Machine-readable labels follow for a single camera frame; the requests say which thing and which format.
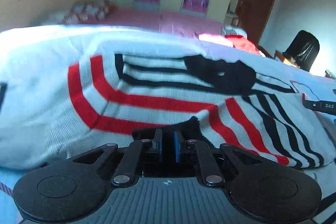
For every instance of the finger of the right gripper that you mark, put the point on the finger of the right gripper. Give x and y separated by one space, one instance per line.
326 107

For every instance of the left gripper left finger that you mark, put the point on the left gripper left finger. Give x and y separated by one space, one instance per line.
139 153

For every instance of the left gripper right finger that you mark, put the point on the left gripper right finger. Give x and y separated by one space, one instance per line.
197 153

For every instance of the striped red black white sweater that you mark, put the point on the striped red black white sweater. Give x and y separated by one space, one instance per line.
214 100

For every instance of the red clothing pile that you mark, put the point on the red clothing pile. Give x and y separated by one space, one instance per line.
239 38

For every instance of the black office chair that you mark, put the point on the black office chair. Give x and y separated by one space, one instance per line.
303 49

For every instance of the patterned pillow near wardrobe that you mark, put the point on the patterned pillow near wardrobe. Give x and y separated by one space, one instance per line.
82 12

